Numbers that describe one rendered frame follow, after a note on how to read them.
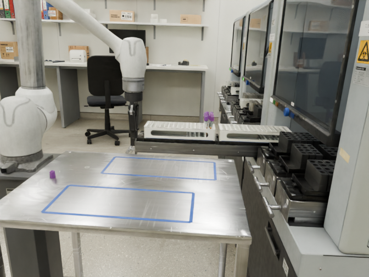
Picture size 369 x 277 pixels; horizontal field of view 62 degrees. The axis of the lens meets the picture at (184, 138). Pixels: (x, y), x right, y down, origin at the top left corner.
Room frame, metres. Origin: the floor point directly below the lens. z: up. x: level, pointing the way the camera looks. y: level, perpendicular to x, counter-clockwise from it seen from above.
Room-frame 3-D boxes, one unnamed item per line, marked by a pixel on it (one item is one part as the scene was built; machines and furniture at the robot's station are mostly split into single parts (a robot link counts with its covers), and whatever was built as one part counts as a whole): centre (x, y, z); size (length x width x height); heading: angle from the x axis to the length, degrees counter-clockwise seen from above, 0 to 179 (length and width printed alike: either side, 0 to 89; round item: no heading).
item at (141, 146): (1.26, -0.12, 0.78); 0.73 x 0.14 x 0.09; 88
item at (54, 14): (4.67, 1.90, 1.54); 0.20 x 0.14 x 0.17; 3
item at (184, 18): (4.61, -0.04, 1.52); 0.29 x 0.22 x 0.12; 87
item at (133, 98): (1.27, 0.22, 0.96); 0.08 x 0.07 x 0.09; 179
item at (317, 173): (0.80, -0.37, 0.85); 0.12 x 0.02 x 0.06; 177
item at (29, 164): (1.16, 0.67, 0.73); 0.22 x 0.18 x 0.06; 178
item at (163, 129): (1.26, 0.02, 0.83); 0.30 x 0.10 x 0.06; 88
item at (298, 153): (0.95, -0.38, 0.85); 0.12 x 0.02 x 0.06; 178
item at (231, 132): (1.26, -0.29, 0.83); 0.30 x 0.10 x 0.06; 88
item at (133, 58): (1.28, 0.22, 1.14); 0.13 x 0.11 x 0.16; 7
